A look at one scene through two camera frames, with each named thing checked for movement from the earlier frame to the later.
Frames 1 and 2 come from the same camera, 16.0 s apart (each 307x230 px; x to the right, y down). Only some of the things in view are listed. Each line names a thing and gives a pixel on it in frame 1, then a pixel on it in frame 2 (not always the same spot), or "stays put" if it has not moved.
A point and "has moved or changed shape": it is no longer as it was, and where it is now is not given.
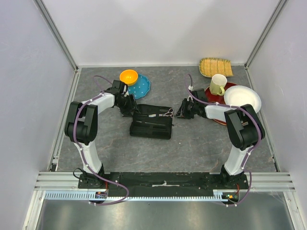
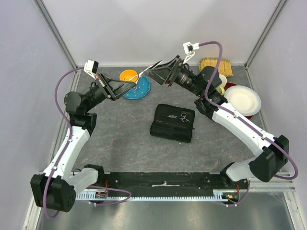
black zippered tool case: x=152 y=121 to x=172 y=122
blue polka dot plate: x=141 y=88 stays put
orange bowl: x=129 y=76 stays put
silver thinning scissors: x=169 y=112 has moved or changed shape
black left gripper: x=132 y=106 to x=112 y=89
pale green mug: x=218 y=82 stays put
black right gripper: x=180 y=113 to x=164 y=74
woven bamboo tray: x=209 y=66 stays put
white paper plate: x=239 y=95 stays put
